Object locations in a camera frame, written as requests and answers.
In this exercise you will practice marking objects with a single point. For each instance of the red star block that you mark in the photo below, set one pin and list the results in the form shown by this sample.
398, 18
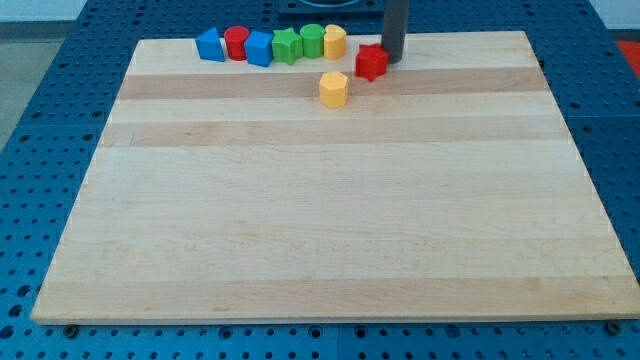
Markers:
371, 61

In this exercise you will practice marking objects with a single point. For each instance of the green star block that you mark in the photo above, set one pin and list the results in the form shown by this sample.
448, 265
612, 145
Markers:
286, 46

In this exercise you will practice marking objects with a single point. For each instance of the yellow heart block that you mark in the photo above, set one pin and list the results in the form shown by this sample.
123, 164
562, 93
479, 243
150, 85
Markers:
335, 42

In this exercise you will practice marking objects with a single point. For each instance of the yellow hexagon block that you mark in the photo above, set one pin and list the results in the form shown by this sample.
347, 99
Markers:
333, 89

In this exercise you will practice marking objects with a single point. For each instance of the large wooden board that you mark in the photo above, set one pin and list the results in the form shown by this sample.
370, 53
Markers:
448, 189

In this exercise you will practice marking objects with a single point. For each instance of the green cylinder block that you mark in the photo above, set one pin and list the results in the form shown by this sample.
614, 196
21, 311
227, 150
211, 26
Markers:
312, 40

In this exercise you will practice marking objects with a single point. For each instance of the blue cube block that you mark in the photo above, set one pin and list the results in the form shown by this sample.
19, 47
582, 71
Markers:
258, 48

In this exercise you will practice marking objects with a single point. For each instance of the red cylinder block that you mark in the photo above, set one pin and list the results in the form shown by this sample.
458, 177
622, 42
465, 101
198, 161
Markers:
235, 38

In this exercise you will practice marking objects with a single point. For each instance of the blue triangle block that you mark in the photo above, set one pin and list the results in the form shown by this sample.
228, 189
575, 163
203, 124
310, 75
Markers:
209, 46

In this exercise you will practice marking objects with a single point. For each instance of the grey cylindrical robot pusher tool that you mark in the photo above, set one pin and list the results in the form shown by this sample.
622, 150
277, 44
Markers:
394, 27

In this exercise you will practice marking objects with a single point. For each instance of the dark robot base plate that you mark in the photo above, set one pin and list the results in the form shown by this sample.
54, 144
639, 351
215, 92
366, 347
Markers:
317, 7

